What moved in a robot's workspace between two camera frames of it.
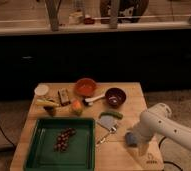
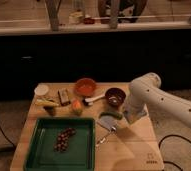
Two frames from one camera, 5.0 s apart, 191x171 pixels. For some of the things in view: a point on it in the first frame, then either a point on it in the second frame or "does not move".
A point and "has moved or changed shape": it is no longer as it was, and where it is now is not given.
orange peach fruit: [77, 107] does not move
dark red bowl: [115, 97] does not move
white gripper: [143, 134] -> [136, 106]
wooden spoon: [89, 101] does not move
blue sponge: [131, 139] has moved or changed shape
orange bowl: [85, 87] does not move
